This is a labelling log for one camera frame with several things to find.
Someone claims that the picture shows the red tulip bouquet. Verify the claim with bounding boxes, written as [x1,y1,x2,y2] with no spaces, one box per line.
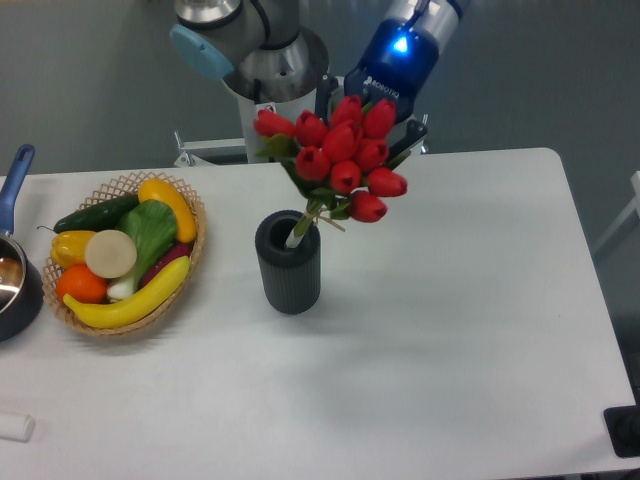
[258,95,408,248]

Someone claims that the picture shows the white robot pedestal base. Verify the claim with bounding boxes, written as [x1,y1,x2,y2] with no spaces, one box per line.
[174,92,326,167]

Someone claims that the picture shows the green cucumber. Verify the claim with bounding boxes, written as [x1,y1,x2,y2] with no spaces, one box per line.
[38,194,139,234]

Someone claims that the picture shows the yellow banana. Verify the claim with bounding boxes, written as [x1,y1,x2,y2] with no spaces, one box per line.
[63,256,191,330]

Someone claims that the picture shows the green bok choy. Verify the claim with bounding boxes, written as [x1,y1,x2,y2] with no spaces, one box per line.
[107,200,177,303]

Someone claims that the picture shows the dark pot blue handle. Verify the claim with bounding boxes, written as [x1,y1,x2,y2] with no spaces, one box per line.
[1,144,44,342]

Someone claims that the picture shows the purple eggplant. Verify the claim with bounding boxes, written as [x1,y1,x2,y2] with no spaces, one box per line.
[138,243,192,288]

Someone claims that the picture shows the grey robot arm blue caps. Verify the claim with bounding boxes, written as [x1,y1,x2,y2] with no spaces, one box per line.
[170,1,464,163]

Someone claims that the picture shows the yellow squash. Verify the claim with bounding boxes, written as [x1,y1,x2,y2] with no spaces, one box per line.
[138,178,197,243]

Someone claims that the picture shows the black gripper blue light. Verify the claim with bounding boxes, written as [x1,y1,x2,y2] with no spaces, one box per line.
[314,19,440,159]

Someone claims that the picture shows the black device table corner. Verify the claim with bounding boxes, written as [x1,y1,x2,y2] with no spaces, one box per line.
[603,405,639,458]

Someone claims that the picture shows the dark grey ribbed vase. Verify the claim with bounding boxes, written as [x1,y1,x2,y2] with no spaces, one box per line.
[254,210,321,315]

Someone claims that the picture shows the yellow bell pepper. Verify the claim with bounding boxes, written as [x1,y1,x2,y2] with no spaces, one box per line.
[50,230,96,269]

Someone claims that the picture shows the orange fruit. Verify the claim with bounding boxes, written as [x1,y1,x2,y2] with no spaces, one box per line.
[56,265,107,304]

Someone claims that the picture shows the beige round disc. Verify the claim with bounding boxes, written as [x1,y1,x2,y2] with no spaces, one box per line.
[84,230,137,279]

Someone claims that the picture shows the white furniture piece right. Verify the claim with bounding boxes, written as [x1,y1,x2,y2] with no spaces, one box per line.
[592,171,639,264]

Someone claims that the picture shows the white cylinder object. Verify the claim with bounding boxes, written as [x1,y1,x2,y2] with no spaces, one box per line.
[0,411,36,443]

